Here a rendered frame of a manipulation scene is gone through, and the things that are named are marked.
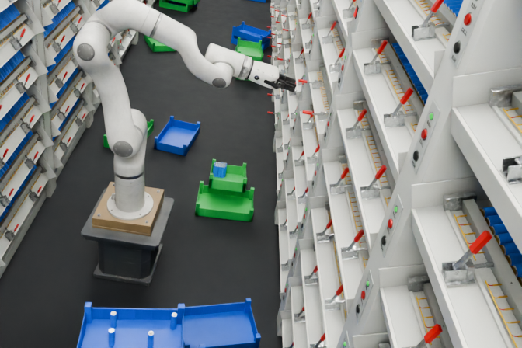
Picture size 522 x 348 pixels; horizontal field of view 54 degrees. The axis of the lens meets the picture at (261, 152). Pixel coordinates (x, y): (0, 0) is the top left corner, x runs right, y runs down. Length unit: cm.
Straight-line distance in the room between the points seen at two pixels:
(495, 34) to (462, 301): 37
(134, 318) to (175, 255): 81
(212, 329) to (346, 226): 100
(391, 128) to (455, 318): 49
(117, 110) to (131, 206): 45
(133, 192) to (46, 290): 58
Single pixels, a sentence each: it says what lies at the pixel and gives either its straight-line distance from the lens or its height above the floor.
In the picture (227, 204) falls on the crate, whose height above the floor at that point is 0.
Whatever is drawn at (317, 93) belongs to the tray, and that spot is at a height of 89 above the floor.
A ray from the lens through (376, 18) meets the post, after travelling 149.
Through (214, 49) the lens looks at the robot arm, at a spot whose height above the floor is 110.
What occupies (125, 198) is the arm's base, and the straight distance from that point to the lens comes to 217.
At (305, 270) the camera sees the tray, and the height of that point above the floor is 50.
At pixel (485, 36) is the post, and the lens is 78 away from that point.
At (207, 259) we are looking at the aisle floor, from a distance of 252.
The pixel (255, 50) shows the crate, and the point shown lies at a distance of 434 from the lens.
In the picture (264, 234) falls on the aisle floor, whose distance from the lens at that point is 269.
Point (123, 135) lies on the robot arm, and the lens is 194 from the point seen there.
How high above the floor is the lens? 179
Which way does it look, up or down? 33 degrees down
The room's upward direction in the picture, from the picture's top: 10 degrees clockwise
